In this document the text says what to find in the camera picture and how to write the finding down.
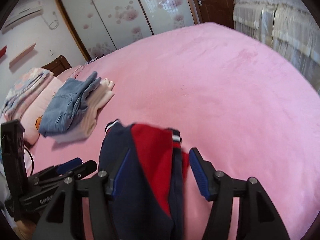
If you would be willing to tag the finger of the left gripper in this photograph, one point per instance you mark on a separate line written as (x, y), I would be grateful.
(58, 170)
(77, 173)

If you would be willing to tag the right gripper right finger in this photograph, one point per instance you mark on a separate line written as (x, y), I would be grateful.
(205, 175)

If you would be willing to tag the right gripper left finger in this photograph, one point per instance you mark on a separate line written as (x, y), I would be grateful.
(116, 174)

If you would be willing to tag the red and navy varsity jacket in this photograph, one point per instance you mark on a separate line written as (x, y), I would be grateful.
(151, 202)

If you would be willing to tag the left human hand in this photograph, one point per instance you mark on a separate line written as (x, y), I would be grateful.
(24, 229)

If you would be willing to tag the folded cream garment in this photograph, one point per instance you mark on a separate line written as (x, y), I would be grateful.
(96, 100)

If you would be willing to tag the pink pillow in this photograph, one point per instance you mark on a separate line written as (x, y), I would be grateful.
(31, 109)

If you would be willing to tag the folded blue denim jeans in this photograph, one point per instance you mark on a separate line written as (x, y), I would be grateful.
(68, 106)

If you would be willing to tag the pink bed blanket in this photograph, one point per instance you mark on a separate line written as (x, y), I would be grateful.
(247, 110)

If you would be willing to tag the folded floral quilt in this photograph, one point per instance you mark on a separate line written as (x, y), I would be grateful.
(24, 91)

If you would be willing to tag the dark wooden headboard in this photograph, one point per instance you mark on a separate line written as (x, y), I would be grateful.
(58, 66)

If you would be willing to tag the floral sliding wardrobe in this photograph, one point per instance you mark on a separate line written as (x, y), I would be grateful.
(99, 27)

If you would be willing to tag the white air conditioner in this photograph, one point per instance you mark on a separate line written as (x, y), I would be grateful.
(22, 14)

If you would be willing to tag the brown wooden door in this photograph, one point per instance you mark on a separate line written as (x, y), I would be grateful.
(217, 11)

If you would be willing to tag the white lace covered furniture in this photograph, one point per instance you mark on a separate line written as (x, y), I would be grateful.
(287, 27)

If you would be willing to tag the wall shelf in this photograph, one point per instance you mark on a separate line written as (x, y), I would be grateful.
(21, 55)

